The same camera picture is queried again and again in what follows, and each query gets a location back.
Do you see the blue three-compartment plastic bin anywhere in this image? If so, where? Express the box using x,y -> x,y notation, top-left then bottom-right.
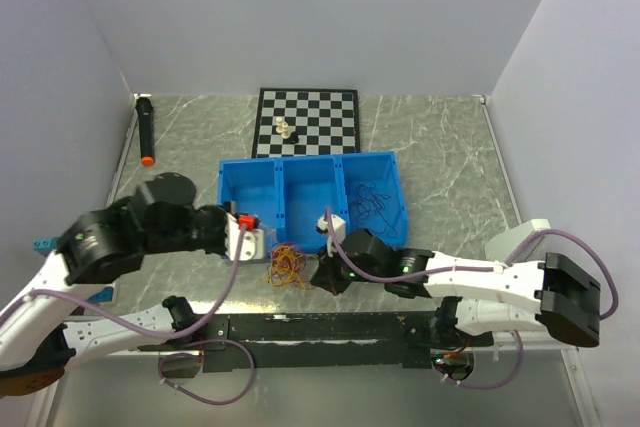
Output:
217,152 -> 409,253

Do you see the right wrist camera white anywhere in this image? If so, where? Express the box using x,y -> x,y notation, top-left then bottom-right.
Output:
316,214 -> 347,257

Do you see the purple thin cable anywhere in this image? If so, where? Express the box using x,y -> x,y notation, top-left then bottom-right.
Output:
349,179 -> 401,238

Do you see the blue brown toy block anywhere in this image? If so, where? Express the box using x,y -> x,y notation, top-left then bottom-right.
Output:
33,237 -> 58,251

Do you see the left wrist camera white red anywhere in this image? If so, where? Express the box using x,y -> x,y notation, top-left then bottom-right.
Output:
225,213 -> 267,262

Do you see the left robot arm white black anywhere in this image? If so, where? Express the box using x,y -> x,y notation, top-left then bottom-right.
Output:
1,173 -> 247,397

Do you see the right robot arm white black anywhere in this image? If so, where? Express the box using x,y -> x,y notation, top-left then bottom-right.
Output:
311,224 -> 601,348

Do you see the white grey stand device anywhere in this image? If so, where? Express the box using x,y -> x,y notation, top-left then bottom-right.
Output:
484,219 -> 551,262

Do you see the cream chess piece front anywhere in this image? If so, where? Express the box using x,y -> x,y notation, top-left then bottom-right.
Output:
277,122 -> 291,140

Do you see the black white chessboard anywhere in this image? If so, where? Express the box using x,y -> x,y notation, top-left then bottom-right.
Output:
251,87 -> 361,158

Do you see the black marker orange cap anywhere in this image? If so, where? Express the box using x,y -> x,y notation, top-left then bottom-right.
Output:
135,96 -> 155,167

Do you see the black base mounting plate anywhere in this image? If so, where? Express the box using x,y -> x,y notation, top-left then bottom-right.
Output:
137,311 -> 496,374

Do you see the aluminium frame rail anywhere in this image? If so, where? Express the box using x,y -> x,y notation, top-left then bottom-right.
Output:
27,337 -> 598,426

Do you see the blue lego brick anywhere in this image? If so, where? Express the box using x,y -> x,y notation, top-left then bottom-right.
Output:
87,285 -> 115,304

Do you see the red yellow cable bundle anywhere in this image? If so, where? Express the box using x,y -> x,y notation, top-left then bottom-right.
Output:
262,241 -> 316,292

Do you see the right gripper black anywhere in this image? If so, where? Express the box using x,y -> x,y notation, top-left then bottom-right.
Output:
312,237 -> 386,296

